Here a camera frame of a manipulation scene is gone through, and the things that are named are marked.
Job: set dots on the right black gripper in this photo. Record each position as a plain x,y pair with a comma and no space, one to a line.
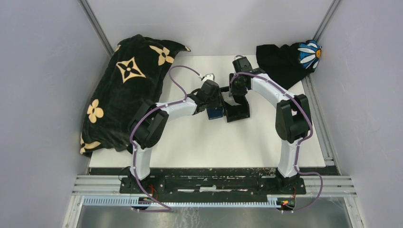
233,90

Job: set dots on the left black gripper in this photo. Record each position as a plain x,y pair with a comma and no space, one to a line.
218,102

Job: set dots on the blue leather card holder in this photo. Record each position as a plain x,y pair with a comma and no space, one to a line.
215,112

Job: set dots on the black card tray stand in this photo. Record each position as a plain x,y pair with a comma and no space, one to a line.
235,113

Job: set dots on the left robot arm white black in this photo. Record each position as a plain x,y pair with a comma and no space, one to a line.
150,121

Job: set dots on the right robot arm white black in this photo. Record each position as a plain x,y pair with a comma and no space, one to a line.
293,122

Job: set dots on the stack of credit cards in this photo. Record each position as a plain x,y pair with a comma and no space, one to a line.
229,99

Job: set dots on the black cloth with blue flower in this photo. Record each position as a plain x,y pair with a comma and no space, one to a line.
288,64

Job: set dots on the black blanket with beige flowers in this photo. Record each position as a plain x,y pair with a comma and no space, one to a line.
134,73

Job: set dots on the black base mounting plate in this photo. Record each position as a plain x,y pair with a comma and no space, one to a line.
201,189

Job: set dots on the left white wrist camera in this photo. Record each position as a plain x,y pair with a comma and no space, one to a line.
207,77

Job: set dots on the aluminium frame rails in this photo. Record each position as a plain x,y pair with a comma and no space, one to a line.
330,201

